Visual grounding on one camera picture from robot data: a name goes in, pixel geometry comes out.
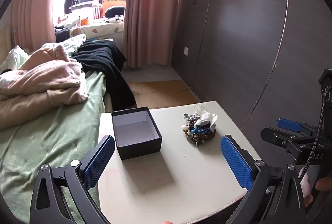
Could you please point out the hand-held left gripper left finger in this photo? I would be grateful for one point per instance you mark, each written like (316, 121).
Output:
(99, 161)

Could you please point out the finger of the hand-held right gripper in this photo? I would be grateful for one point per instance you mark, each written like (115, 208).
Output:
(272, 134)
(288, 124)

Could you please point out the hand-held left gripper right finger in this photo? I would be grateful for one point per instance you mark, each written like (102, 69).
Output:
(236, 161)

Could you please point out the black cardboard box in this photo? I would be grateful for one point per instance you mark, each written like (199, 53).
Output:
(136, 133)

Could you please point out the pile of mixed jewelry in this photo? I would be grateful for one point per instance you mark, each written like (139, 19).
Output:
(197, 133)

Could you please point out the person's right hand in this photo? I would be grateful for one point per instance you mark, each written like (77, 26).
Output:
(306, 187)

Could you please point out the crumpled white tissue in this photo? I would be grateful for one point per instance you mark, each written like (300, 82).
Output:
(206, 116)

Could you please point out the green bedsheet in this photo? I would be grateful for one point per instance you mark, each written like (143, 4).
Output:
(46, 141)

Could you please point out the flattened cardboard sheet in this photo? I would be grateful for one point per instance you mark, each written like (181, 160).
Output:
(160, 94)

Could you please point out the pink fleece blanket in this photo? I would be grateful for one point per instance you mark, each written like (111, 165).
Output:
(46, 79)

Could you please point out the black knit blanket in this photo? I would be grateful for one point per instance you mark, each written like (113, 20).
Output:
(103, 58)

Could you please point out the pale green quilt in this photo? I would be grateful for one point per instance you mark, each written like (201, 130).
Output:
(70, 44)

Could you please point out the white patterned cushion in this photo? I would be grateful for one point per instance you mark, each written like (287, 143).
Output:
(103, 28)

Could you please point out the beige padded headboard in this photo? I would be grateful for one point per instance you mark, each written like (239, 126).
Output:
(5, 42)

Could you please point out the pink curtain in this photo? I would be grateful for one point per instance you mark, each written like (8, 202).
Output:
(33, 11)
(150, 11)

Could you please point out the orange box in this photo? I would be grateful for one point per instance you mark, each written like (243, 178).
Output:
(114, 3)

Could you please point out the white wall outlet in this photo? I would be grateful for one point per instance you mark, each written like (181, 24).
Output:
(186, 51)

